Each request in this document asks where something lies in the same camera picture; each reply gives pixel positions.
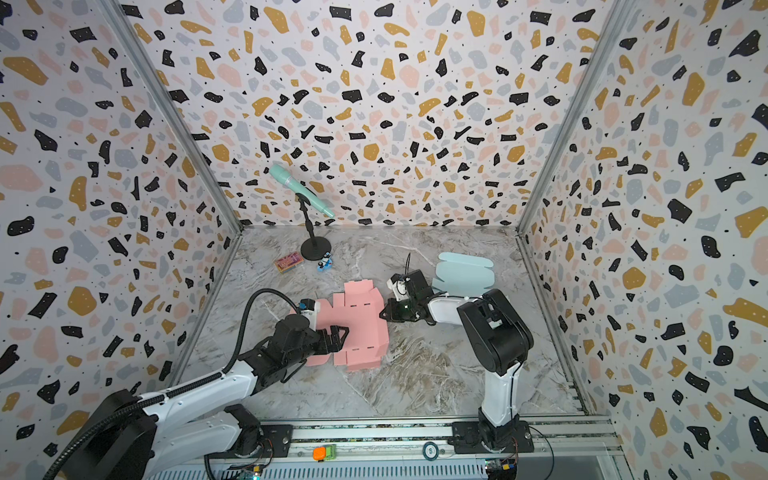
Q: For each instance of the pink paper box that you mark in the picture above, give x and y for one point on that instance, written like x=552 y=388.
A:
x=357 y=308

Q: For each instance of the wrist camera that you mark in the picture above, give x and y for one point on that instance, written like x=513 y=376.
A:
x=397 y=285
x=309 y=309

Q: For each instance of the orange button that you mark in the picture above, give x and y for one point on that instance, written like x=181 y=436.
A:
x=324 y=453

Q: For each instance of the small pink card box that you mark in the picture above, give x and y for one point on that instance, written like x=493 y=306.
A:
x=288 y=262

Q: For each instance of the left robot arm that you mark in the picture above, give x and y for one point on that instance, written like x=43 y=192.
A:
x=137 y=436

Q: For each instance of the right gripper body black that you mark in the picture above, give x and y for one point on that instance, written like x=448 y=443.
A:
x=396 y=308

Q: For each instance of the small blue toy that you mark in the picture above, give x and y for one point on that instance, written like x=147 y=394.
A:
x=326 y=262

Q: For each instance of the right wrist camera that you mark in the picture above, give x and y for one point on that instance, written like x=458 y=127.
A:
x=397 y=285

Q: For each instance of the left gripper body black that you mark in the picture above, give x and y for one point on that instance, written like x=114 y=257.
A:
x=324 y=341

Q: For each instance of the mint green microphone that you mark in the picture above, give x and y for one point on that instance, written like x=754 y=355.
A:
x=283 y=177

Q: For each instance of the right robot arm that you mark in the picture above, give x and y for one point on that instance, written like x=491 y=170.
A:
x=500 y=341

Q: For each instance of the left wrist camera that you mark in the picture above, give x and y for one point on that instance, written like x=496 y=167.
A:
x=309 y=309

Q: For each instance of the black microphone stand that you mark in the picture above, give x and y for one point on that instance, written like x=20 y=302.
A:
x=314 y=248

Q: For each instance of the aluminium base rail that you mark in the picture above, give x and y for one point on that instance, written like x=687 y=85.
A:
x=553 y=447

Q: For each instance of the mint flat paper box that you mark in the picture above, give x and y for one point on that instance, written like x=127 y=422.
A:
x=463 y=275

